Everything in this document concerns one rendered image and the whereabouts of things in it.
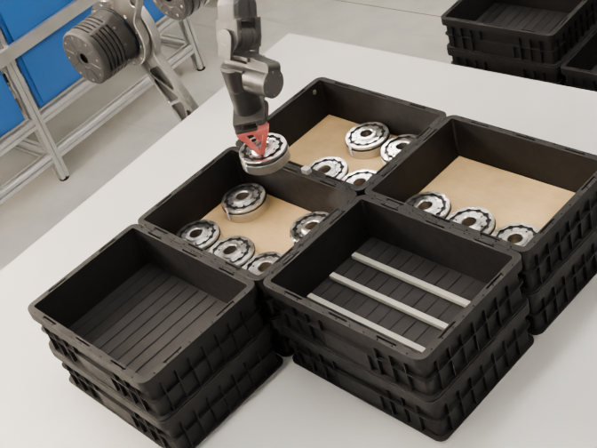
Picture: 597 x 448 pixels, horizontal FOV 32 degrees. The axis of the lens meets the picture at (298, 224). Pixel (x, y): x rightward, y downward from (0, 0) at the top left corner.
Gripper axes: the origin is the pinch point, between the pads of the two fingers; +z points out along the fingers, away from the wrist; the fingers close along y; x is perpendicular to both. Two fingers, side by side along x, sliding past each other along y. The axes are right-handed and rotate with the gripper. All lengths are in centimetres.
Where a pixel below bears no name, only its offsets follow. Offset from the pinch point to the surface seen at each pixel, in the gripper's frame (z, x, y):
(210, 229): 18.0, 16.1, -1.8
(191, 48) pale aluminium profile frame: 96, 59, 224
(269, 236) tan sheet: 21.0, 3.7, -4.4
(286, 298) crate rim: 10.9, -2.3, -35.4
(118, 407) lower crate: 29, 37, -38
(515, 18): 57, -68, 122
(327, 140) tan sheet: 21.5, -10.2, 26.9
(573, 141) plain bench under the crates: 34, -66, 23
